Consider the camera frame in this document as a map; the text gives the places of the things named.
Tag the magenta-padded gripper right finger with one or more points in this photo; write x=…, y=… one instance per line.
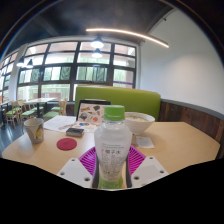
x=148, y=170

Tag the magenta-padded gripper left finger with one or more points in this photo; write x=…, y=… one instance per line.
x=75, y=171

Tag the clear green-capped drink bottle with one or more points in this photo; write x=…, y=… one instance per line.
x=112, y=146

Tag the white paper receipt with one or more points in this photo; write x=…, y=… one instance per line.
x=144, y=142

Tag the flat round red coaster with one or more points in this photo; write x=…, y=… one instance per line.
x=66, y=144

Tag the small black box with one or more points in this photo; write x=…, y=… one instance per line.
x=74, y=132

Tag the colourful printed leaflet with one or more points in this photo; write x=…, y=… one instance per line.
x=83, y=126

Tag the white ceramic bowl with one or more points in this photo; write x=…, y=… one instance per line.
x=140, y=124

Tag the printed paper cup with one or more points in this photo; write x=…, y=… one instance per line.
x=34, y=130

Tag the green upholstered booth backrest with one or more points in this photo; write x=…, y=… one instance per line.
x=133, y=98

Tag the light wooden dining table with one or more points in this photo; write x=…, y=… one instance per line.
x=40, y=100

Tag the wooden chairs with green seats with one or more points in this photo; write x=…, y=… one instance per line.
x=20, y=113

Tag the large black-framed window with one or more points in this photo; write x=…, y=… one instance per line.
x=61, y=75

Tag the black pendant ceiling lamps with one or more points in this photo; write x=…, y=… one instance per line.
x=97, y=43

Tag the curved linear ceiling light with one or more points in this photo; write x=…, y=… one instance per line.
x=133, y=33

